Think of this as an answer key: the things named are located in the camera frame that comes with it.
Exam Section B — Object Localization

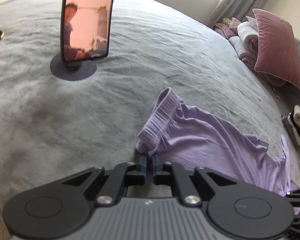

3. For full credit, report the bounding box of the purple garment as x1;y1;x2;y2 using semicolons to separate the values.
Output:
136;88;298;196

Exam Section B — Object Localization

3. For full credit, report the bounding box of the black folded garment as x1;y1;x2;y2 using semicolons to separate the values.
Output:
288;113;300;146

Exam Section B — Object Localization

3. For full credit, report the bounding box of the grey bed sheet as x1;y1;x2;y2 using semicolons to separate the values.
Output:
0;0;299;239

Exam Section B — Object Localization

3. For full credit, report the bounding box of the dark grey folded garment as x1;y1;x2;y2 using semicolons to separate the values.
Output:
282;114;300;150

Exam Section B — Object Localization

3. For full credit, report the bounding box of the round black phone stand base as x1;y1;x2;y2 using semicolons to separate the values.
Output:
50;54;97;81

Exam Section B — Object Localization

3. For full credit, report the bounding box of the pink velvet pillow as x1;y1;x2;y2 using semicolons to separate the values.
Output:
253;9;299;81

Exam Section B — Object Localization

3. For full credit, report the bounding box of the small pink cushion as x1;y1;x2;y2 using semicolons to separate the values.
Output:
213;17;241;40

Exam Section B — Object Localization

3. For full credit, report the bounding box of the smartphone on stand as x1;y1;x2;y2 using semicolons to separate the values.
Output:
62;0;113;62

